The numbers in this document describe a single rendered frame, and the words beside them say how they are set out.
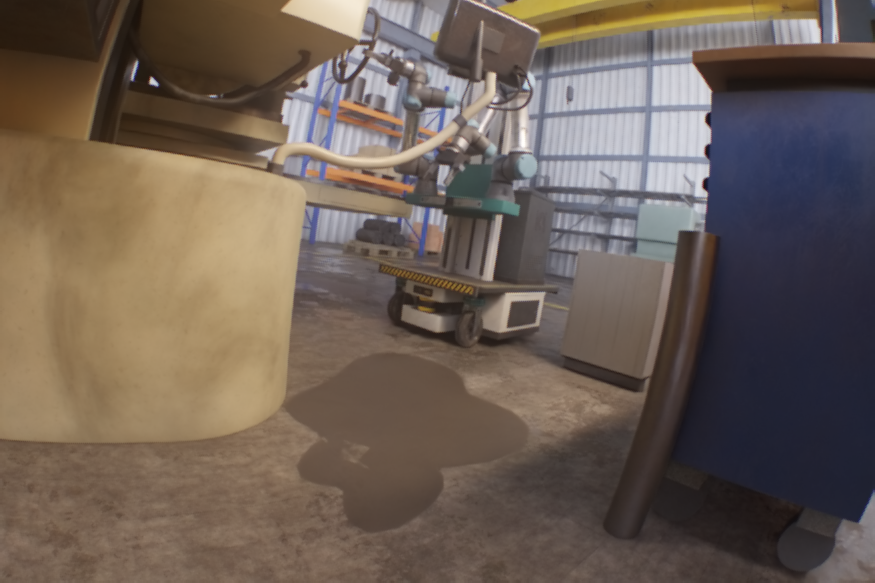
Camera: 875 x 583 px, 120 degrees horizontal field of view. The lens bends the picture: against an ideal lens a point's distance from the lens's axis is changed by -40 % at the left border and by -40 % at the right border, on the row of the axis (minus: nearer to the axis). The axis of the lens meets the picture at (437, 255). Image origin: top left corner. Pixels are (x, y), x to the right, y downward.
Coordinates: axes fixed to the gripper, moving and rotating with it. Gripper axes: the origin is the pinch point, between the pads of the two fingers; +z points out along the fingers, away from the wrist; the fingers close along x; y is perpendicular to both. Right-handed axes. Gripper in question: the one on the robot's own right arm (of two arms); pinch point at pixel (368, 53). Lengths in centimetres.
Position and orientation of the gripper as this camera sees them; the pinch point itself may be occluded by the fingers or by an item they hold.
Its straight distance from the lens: 175.1
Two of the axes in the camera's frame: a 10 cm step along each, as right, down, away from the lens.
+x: 5.0, 6.0, -6.3
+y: 4.5, -8.0, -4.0
